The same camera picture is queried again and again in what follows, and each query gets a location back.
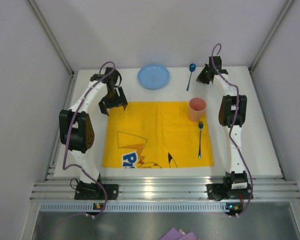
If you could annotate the blue metallic spoon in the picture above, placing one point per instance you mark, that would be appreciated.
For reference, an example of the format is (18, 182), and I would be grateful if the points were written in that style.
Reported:
(192, 68)

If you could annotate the yellow pikachu placemat cloth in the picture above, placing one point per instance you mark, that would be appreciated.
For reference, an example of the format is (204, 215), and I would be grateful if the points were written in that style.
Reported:
(156, 135)

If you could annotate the pink plastic cup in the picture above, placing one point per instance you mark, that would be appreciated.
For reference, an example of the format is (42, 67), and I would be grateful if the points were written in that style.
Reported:
(196, 108)

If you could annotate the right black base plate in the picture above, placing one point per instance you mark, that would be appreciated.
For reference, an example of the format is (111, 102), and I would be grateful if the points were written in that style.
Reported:
(218, 192)

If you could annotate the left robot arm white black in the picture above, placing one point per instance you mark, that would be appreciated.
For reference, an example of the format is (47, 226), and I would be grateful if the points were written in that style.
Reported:
(104, 92)

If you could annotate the perforated cable duct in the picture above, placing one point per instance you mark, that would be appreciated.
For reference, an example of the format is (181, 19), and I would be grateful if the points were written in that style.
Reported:
(140, 207)

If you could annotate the aluminium mounting rail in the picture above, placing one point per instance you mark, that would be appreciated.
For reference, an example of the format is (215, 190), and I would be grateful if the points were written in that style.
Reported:
(167, 188)

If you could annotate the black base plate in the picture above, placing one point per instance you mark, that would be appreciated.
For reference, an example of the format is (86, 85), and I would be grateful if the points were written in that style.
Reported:
(92, 191)
(218, 192)

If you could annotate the purple paper sheets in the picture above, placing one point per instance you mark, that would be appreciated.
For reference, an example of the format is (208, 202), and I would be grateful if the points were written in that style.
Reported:
(174, 234)

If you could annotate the blue metallic fork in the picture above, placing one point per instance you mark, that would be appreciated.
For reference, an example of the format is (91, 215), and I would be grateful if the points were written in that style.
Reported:
(201, 126)

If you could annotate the blue plastic plate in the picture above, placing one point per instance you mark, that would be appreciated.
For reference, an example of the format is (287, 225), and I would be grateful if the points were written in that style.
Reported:
(153, 76)

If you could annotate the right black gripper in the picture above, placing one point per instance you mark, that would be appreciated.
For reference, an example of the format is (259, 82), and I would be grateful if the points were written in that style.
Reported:
(206, 76)

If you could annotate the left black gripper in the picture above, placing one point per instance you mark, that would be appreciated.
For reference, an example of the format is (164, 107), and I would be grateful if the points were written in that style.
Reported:
(113, 100)

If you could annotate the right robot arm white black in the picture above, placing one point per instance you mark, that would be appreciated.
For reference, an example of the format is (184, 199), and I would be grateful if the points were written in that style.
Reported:
(231, 116)

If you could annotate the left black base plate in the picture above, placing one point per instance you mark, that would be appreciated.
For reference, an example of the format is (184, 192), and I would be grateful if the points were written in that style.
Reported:
(92, 191)

